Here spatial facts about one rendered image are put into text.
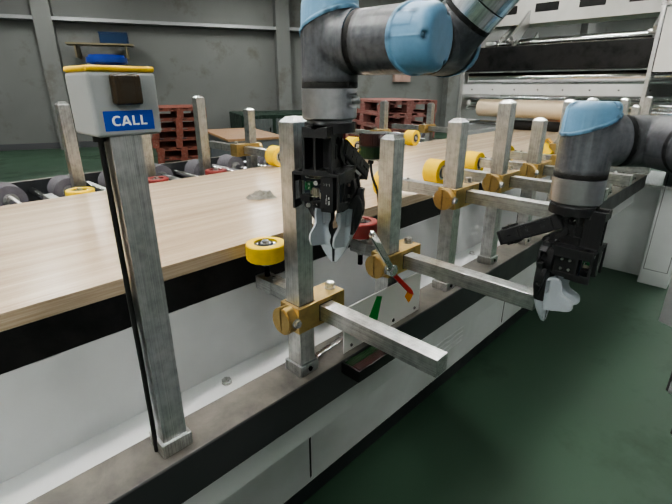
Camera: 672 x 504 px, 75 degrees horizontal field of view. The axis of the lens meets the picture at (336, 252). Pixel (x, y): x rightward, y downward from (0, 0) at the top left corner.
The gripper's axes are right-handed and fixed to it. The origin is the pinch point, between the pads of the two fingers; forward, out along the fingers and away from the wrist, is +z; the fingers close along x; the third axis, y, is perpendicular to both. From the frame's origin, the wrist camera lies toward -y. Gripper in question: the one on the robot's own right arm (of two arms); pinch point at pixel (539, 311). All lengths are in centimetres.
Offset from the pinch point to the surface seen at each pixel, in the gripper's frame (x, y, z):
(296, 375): -31.2, -30.3, 12.6
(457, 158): 19.3, -29.6, -21.6
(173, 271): -43, -50, -6
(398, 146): -4.3, -29.4, -26.5
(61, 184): -27, -176, -1
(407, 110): 450, -350, -6
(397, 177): -4.1, -29.4, -20.5
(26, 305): -65, -50, -7
